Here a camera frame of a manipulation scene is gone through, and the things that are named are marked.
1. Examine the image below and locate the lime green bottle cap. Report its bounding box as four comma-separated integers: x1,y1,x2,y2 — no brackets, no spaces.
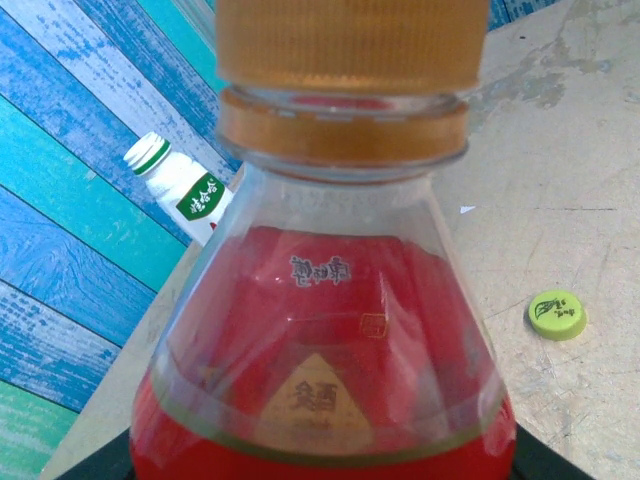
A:
526,288,590,343

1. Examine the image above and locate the clear bottle with red label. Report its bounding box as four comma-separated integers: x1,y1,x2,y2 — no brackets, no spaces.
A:
127,84,519,480

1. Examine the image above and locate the small white bottle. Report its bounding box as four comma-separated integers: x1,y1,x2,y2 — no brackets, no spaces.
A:
122,131,235,247

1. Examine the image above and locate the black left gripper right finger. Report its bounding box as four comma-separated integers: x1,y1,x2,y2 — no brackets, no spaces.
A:
509,424,599,480

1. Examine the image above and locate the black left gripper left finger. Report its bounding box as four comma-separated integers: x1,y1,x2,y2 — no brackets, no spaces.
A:
52,429,134,480

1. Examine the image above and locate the orange bottle cap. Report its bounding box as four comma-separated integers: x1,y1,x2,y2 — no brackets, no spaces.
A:
213,0,490,95

